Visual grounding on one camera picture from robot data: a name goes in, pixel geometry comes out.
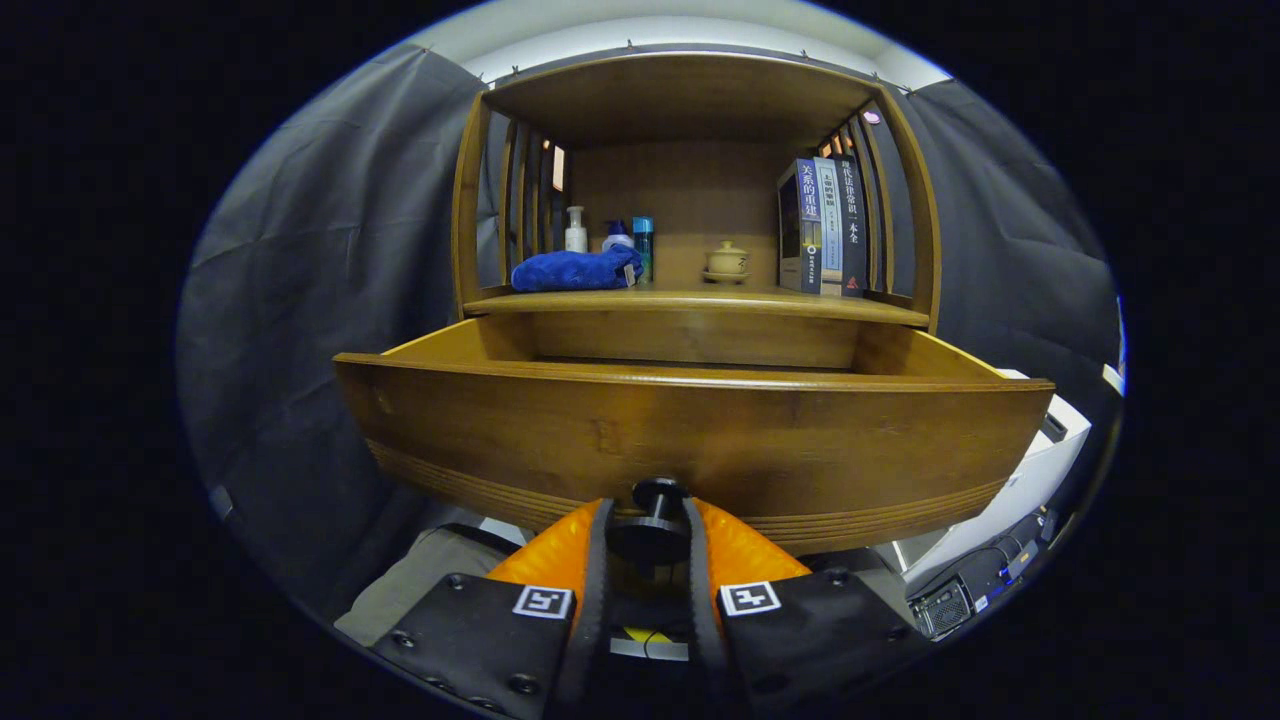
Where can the blue folded towel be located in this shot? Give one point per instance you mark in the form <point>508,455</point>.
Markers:
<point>570,270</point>

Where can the black spine book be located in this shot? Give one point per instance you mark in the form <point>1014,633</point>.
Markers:
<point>853,230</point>

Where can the blue spine book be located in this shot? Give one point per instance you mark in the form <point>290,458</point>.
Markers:
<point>800,230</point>

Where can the black backdrop cloth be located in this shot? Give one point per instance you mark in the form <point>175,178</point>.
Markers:
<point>320,300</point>

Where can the wooden drawer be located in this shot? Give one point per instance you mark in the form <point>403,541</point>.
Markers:
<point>700,440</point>

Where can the wooden cabinet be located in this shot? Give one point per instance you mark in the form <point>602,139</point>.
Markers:
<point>680,190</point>

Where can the white shelf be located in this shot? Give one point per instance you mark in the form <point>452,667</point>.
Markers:
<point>1113,378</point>

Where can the beige lidded teacup with saucer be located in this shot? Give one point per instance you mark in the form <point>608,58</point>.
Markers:
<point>726,263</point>

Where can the teal bottle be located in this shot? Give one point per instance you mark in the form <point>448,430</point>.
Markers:
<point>643,240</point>

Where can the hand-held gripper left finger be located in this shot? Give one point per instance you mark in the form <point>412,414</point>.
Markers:
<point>585,610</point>

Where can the white spine book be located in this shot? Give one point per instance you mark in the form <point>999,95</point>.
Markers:
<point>830,230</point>

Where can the white bottle with blue cap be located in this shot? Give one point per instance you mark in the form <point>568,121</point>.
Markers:
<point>617,241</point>

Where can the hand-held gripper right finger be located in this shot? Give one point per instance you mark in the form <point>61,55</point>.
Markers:
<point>705,610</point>

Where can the black electronic device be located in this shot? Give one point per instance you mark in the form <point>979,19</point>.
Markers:
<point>940,608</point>

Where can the white storage box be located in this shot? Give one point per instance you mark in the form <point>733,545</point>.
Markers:
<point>1030,470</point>

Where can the white pump bottle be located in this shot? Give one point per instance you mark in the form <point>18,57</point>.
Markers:
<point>576,237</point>

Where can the wooden countertop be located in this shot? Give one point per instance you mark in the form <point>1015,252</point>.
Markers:
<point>690,300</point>

